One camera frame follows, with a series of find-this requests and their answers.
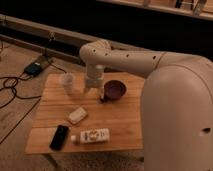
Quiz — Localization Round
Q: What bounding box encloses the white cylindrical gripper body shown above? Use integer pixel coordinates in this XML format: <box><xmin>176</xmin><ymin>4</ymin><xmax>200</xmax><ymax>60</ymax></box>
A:
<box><xmin>85</xmin><ymin>64</ymin><xmax>104</xmax><ymax>88</ymax></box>

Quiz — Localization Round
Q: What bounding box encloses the clear plastic bottle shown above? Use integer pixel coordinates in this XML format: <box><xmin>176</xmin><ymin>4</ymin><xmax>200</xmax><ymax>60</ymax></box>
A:
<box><xmin>71</xmin><ymin>128</ymin><xmax>110</xmax><ymax>144</ymax></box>

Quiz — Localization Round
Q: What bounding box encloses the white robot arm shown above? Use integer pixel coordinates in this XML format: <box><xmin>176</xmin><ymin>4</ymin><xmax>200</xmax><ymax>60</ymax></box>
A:
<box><xmin>80</xmin><ymin>40</ymin><xmax>213</xmax><ymax>171</ymax></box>

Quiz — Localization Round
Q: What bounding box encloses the dark red bowl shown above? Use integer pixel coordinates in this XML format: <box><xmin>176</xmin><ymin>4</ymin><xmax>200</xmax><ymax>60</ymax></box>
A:
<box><xmin>101</xmin><ymin>80</ymin><xmax>127</xmax><ymax>101</ymax></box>

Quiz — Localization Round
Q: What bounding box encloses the clear plastic cup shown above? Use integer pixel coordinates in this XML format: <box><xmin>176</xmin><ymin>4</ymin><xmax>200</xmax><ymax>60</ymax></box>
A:
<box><xmin>59</xmin><ymin>73</ymin><xmax>75</xmax><ymax>94</ymax></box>

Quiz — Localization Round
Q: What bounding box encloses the white rectangular block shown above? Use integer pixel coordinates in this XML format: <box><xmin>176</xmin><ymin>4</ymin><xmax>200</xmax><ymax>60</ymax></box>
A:
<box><xmin>68</xmin><ymin>107</ymin><xmax>87</xmax><ymax>124</ymax></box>

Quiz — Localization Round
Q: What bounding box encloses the wooden slatted table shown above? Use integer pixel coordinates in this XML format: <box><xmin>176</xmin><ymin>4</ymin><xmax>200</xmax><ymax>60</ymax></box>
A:
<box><xmin>25</xmin><ymin>73</ymin><xmax>144</xmax><ymax>154</ymax></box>

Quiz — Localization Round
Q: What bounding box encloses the black power adapter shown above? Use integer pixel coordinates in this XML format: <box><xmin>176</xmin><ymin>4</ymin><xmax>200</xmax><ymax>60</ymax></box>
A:
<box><xmin>24</xmin><ymin>63</ymin><xmax>42</xmax><ymax>76</ymax></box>

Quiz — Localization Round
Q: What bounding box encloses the black smartphone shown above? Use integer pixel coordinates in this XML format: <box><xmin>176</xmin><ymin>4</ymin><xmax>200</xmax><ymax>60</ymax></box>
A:
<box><xmin>49</xmin><ymin>125</ymin><xmax>69</xmax><ymax>150</ymax></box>

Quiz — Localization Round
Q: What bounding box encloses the black floor cable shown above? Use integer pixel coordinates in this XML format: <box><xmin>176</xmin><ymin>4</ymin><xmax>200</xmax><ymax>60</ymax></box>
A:
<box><xmin>0</xmin><ymin>71</ymin><xmax>43</xmax><ymax>144</ymax></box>

